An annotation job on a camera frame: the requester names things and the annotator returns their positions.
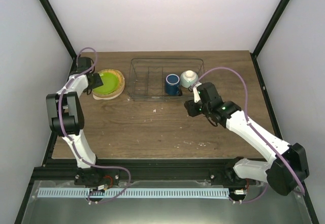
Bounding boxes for lime green plastic plate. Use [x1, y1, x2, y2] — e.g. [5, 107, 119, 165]
[93, 72, 119, 94]

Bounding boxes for dark blue ceramic mug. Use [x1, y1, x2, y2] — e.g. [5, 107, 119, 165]
[165, 74, 182, 96]

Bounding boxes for pale celadon ceramic bowl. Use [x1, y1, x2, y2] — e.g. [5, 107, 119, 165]
[180, 70, 199, 88]

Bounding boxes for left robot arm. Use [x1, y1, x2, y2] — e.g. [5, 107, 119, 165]
[46, 56, 104, 185]

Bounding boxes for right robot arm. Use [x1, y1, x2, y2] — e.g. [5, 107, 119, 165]
[184, 82, 309, 196]

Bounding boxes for white bottom plate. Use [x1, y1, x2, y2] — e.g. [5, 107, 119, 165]
[92, 93, 121, 100]

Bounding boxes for cream brown-rimmed plate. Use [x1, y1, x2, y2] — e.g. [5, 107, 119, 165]
[92, 69, 126, 99]

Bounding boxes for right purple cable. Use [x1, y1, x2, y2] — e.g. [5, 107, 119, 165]
[195, 67, 305, 204]

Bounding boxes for black wire dish rack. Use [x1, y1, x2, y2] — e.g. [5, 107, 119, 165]
[127, 57, 205, 101]

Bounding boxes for black enclosure frame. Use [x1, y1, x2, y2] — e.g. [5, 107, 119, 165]
[14, 0, 319, 223]

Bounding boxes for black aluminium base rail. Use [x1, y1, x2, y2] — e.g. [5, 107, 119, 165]
[32, 157, 257, 184]

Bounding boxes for light blue slotted cable duct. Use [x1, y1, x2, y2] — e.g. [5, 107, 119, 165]
[37, 187, 229, 199]

